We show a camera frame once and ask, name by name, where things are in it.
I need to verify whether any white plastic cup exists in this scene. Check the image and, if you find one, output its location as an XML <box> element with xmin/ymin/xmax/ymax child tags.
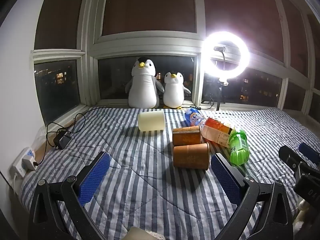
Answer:
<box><xmin>138</xmin><ymin>110</ymin><xmax>166</xmax><ymax>132</ymax></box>

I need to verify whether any person's right forearm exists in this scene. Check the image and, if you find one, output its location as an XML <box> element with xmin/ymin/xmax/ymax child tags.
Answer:
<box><xmin>293</xmin><ymin>199</ymin><xmax>312</xmax><ymax>240</ymax></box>

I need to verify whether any black power adapter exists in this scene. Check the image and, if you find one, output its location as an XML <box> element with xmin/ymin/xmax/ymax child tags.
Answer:
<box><xmin>54</xmin><ymin>129</ymin><xmax>72</xmax><ymax>150</ymax></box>

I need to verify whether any blue label water bottle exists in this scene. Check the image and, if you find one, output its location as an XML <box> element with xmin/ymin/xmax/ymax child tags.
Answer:
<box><xmin>184</xmin><ymin>108</ymin><xmax>208</xmax><ymax>127</ymax></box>

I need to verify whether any white ring light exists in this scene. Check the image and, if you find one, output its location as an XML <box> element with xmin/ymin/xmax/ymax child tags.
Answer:
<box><xmin>201</xmin><ymin>31</ymin><xmax>250</xmax><ymax>81</ymax></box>

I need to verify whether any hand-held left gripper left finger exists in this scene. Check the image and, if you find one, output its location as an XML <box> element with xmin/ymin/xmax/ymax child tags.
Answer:
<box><xmin>28</xmin><ymin>151</ymin><xmax>111</xmax><ymax>240</ymax></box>

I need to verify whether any black tripod stand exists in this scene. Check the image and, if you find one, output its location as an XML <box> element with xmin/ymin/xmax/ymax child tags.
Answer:
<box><xmin>201</xmin><ymin>79</ymin><xmax>230</xmax><ymax>111</ymax></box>

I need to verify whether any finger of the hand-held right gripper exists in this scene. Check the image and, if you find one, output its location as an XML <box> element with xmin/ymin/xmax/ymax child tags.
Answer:
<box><xmin>278</xmin><ymin>145</ymin><xmax>310</xmax><ymax>178</ymax></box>
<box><xmin>298</xmin><ymin>142</ymin><xmax>320</xmax><ymax>162</ymax></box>

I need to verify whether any orange tea bottle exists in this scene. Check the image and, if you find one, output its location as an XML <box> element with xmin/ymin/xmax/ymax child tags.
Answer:
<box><xmin>201</xmin><ymin>117</ymin><xmax>237</xmax><ymax>147</ymax></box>

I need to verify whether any large penguin plush toy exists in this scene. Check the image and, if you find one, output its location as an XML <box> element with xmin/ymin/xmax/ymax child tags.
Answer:
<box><xmin>125</xmin><ymin>57</ymin><xmax>165</xmax><ymax>109</ymax></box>

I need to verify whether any beige foam block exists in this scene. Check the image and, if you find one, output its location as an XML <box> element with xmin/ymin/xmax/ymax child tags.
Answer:
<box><xmin>127</xmin><ymin>226</ymin><xmax>166</xmax><ymax>240</ymax></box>

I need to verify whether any white power strip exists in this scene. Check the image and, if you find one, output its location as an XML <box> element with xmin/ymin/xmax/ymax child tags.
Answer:
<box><xmin>10</xmin><ymin>147</ymin><xmax>37</xmax><ymax>178</ymax></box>

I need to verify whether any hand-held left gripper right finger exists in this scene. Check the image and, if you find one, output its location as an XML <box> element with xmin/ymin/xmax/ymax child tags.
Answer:
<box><xmin>210</xmin><ymin>152</ymin><xmax>293</xmax><ymax>240</ymax></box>

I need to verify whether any striped blue white blanket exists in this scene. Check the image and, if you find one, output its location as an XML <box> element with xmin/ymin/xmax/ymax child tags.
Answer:
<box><xmin>19</xmin><ymin>106</ymin><xmax>320</xmax><ymax>240</ymax></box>

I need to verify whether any black power cable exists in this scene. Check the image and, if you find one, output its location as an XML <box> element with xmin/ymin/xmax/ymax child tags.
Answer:
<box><xmin>35</xmin><ymin>113</ymin><xmax>87</xmax><ymax>167</ymax></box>

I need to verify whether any small penguin plush toy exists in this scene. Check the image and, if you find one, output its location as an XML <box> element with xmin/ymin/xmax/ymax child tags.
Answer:
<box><xmin>162</xmin><ymin>72</ymin><xmax>192</xmax><ymax>110</ymax></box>

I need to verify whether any white window frame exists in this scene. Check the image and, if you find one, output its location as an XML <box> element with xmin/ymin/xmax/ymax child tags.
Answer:
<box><xmin>32</xmin><ymin>0</ymin><xmax>320</xmax><ymax>117</ymax></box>

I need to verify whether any black phone holder clamp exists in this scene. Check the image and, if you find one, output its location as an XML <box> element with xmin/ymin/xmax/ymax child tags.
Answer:
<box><xmin>214</xmin><ymin>45</ymin><xmax>230</xmax><ymax>80</ymax></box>

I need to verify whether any brown paper cup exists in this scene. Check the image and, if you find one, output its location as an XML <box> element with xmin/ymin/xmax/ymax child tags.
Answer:
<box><xmin>172</xmin><ymin>125</ymin><xmax>202</xmax><ymax>147</ymax></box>
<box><xmin>173</xmin><ymin>142</ymin><xmax>210</xmax><ymax>170</ymax></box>

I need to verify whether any green plastic bottle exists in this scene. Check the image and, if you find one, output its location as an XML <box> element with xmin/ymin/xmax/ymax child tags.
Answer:
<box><xmin>229</xmin><ymin>128</ymin><xmax>250</xmax><ymax>166</ymax></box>

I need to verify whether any white wall plug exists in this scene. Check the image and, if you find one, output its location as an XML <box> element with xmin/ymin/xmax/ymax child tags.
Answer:
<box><xmin>22</xmin><ymin>155</ymin><xmax>38</xmax><ymax>172</ymax></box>

